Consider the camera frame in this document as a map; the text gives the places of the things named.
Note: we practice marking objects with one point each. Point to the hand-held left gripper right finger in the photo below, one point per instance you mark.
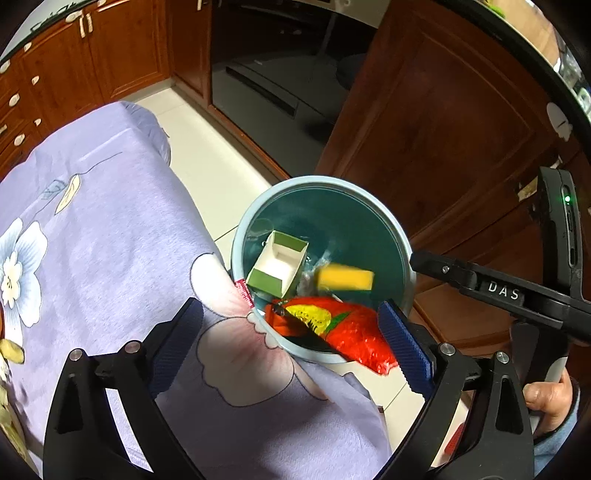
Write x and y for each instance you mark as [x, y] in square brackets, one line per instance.
[406, 346]

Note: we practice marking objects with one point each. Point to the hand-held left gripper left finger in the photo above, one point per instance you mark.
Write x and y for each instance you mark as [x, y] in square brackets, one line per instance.
[178, 346]

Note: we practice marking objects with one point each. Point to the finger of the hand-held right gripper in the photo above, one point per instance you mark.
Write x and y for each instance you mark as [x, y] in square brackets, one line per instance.
[461, 277]

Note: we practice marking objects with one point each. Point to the large red snack bag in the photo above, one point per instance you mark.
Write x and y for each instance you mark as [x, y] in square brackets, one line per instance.
[364, 337]

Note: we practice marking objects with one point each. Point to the yellow sponge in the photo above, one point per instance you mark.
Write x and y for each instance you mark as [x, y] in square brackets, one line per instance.
[344, 278]

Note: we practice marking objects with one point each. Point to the teal trash bin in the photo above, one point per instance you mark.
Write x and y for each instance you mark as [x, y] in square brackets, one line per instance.
[351, 221]

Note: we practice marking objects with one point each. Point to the green cardboard box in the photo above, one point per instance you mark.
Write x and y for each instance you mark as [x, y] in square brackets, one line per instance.
[277, 265]

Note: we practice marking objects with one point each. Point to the pale fruit peel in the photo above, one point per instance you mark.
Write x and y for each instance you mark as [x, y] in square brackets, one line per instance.
[11, 351]

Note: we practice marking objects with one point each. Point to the person's right hand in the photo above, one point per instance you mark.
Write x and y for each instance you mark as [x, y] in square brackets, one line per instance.
[551, 401]

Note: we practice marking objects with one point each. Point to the white child lock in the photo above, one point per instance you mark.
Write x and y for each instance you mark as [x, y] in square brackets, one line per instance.
[557, 120]

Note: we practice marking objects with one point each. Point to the purple floral tablecloth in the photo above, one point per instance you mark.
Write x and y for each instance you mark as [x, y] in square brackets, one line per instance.
[115, 230]

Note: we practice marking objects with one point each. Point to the wooden cabinet door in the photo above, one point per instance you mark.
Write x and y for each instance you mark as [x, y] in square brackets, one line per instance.
[438, 138]

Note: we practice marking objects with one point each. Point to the black built-in oven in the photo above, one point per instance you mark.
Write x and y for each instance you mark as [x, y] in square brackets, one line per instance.
[277, 55]

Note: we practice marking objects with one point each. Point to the wooden cabinet with drawers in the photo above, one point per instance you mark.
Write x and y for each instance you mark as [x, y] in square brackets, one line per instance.
[115, 60]

